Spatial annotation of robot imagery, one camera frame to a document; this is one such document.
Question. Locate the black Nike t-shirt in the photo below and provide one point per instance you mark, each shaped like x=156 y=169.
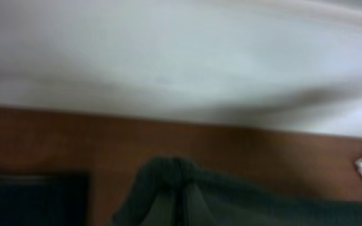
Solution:
x=173 y=191

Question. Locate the folded dark navy garment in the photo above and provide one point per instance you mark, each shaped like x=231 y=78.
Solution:
x=44 y=200

